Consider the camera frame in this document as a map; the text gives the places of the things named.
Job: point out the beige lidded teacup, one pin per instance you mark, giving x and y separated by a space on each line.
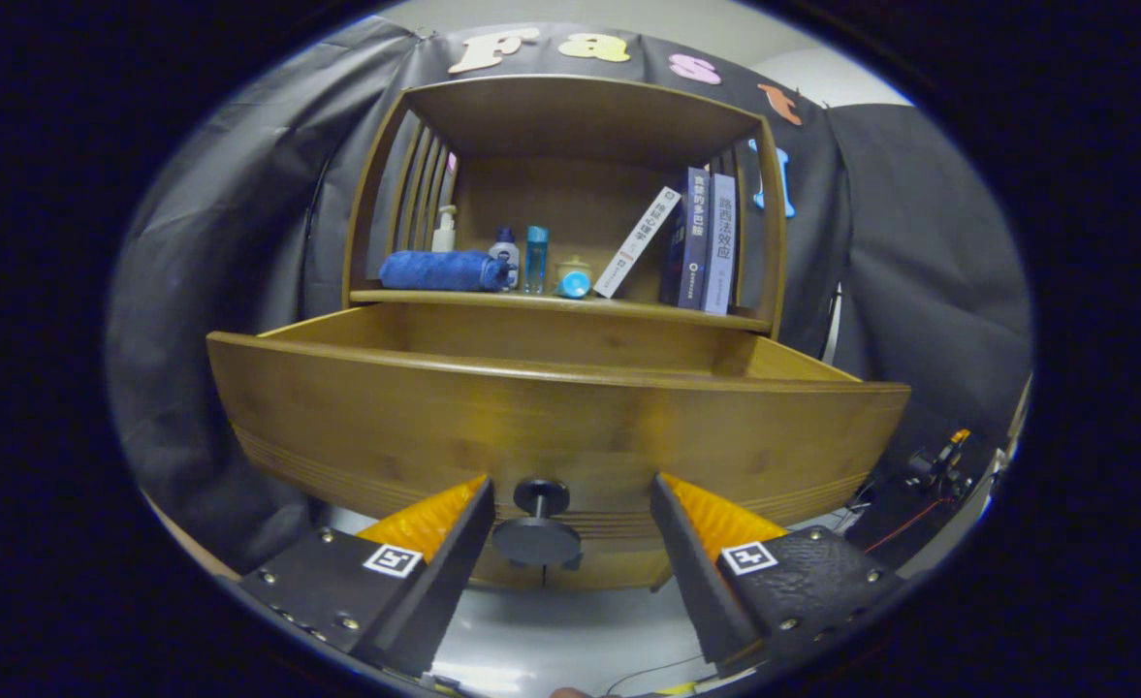
573 264

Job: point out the wooden cabinet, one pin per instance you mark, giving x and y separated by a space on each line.
570 194

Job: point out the clear blue bottle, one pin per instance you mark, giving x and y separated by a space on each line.
536 262

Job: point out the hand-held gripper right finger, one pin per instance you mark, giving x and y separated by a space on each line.
696 577

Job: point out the black orange-tipped device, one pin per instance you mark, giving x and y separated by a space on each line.
938 460

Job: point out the white bottle blue cap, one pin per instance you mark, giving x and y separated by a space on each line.
505 254

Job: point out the wooden drawer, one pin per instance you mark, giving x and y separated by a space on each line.
386 427

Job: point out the white pump bottle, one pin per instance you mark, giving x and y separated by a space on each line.
444 237

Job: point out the dark blue book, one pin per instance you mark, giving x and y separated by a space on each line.
691 242

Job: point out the blue folded towel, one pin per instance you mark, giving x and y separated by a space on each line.
439 271

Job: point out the wooden countertop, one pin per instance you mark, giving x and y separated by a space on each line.
492 298

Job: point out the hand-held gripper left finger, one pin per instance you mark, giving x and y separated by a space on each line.
444 586

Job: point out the light purple book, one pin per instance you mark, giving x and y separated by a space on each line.
721 247

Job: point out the white book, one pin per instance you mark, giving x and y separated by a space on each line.
638 242

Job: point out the black backdrop cloth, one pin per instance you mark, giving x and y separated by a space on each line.
221 291

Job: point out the blue white tube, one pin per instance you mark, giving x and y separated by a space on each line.
576 284

